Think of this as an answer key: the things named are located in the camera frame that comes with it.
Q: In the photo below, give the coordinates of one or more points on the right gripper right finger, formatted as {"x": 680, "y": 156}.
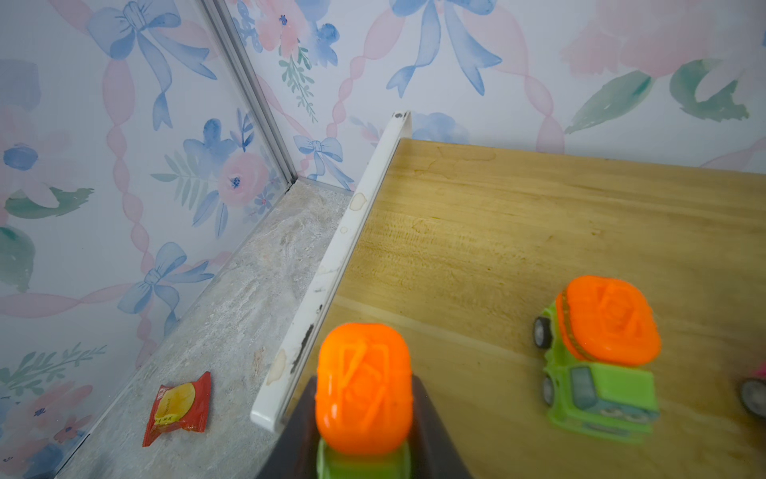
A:
{"x": 434, "y": 455}

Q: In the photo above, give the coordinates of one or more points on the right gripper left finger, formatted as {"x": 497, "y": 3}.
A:
{"x": 295, "y": 453}

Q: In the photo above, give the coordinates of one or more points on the green truck orange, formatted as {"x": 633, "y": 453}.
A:
{"x": 597, "y": 337}
{"x": 364, "y": 403}

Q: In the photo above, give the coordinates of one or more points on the red snack packet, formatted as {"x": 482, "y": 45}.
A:
{"x": 185, "y": 406}

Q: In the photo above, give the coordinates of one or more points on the wooden two-tier shelf white frame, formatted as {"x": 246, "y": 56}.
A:
{"x": 459, "y": 248}

